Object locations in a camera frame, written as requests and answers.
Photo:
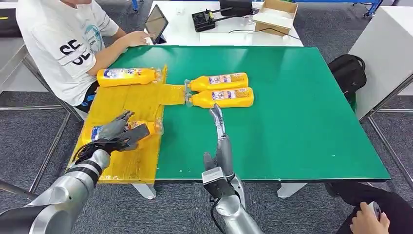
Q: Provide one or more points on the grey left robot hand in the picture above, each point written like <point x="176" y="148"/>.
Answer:
<point x="116" y="132"/>

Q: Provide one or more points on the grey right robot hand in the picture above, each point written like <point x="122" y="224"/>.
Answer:
<point x="224" y="155"/>

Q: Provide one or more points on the orange drink bottle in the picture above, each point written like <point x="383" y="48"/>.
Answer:
<point x="85" y="135"/>
<point x="219" y="82"/>
<point x="226" y="98"/>
<point x="129" y="77"/>

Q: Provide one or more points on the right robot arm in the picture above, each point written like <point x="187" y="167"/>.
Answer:
<point x="235" y="219"/>

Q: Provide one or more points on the yellow plastic sheet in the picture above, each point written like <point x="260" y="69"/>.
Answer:
<point x="129" y="168"/>

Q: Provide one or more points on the white table foot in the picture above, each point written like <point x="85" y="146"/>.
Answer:
<point x="145" y="191"/>
<point x="290" y="190"/>

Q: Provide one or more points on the green table mat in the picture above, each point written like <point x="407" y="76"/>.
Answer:
<point x="290" y="129"/>

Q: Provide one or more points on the person's hand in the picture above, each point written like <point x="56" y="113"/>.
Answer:
<point x="137" y="38"/>
<point x="366" y="223"/>

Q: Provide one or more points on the person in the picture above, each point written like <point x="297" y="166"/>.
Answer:
<point x="397" y="206"/>
<point x="58" y="38"/>

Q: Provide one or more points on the grey metal pole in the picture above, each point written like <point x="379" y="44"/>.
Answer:
<point x="16" y="190"/>

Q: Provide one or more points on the black tablet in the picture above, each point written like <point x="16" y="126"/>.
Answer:
<point x="156" y="22"/>

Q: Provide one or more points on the white desk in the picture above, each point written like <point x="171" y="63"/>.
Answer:
<point x="193" y="37"/>

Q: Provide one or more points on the cardboard box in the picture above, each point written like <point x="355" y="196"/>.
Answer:
<point x="271" y="29"/>

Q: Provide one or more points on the black backpack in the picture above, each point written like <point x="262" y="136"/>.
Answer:
<point x="347" y="74"/>

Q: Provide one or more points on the black box device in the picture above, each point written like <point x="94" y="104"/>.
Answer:
<point x="235" y="8"/>

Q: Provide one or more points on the black case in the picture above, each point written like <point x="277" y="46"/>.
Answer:
<point x="9" y="25"/>

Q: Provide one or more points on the white controller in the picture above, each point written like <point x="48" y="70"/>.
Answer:
<point x="375" y="208"/>

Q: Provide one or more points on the white cabinet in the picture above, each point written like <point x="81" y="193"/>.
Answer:
<point x="384" y="58"/>

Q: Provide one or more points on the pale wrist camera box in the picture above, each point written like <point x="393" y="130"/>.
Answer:
<point x="217" y="182"/>

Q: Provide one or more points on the grey metal table frame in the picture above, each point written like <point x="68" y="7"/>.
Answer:
<point x="397" y="110"/>
<point x="32" y="107"/>

